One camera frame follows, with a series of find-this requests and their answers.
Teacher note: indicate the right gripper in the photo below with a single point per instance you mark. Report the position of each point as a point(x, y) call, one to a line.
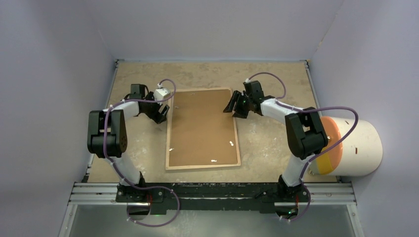
point(237, 98)

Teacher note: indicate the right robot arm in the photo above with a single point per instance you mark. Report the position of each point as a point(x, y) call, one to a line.
point(306, 136)

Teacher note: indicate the aluminium rail frame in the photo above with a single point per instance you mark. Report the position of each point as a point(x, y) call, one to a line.
point(320, 194)

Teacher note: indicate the white cylinder with orange face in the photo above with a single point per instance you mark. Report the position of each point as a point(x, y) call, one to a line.
point(357, 155)

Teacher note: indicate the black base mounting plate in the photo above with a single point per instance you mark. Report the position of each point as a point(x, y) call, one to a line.
point(262, 197)

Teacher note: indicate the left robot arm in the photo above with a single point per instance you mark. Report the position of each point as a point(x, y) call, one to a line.
point(107, 133)

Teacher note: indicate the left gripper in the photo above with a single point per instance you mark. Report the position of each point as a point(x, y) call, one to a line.
point(157, 117)

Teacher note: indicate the wooden picture frame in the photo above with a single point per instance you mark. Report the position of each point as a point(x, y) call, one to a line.
point(203, 167)

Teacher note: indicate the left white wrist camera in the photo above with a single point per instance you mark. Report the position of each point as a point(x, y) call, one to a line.
point(161, 94)

